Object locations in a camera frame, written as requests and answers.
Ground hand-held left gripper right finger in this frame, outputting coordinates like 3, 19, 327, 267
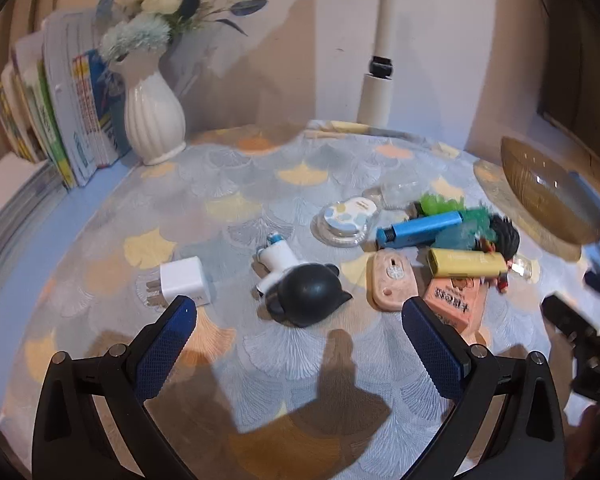
401, 296, 566, 480

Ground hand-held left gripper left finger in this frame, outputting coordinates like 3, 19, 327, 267
31, 295, 198, 480

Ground orange eraser packet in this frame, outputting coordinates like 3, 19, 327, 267
422, 276, 488, 336

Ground white charger plug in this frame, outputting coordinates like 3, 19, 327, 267
139, 256, 212, 308

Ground yellow lighter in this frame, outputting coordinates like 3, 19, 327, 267
426, 247, 508, 277

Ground amber ribbed glass bowl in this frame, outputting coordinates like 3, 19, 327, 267
500, 136, 600, 247

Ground blue highlighter pen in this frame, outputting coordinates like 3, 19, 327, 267
376, 211, 463, 249

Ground small white bottle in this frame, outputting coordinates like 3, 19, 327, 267
252, 232, 301, 301

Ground black round helmet toy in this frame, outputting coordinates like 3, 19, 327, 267
267, 263, 353, 329

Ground green jelly toy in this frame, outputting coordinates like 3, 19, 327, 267
414, 192, 466, 218

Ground clear plastic cup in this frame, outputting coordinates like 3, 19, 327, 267
380, 177, 421, 208

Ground person's right hand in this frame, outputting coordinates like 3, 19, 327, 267
565, 402, 600, 480

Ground small clear bottle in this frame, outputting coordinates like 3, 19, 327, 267
510, 255, 541, 281

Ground pink correction tape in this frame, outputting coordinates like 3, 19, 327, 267
367, 250, 420, 311

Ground black-haired toy figure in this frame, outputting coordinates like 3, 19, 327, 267
475, 216, 521, 293

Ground light blue jelly toy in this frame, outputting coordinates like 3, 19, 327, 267
435, 227, 478, 251

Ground teal jelly toy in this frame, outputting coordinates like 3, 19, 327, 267
462, 209, 493, 242

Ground round spotted tape pack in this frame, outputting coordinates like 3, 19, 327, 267
312, 197, 381, 248

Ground white ribbed vase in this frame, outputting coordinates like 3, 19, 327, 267
124, 69, 187, 166

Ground row of books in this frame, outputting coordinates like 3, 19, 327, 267
0, 7, 131, 190

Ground white pole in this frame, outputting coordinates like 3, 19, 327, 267
356, 0, 400, 126

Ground black pole clamp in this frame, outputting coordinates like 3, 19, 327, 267
370, 55, 396, 81

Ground blue and white artificial flowers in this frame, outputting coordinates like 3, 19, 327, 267
96, 0, 268, 61

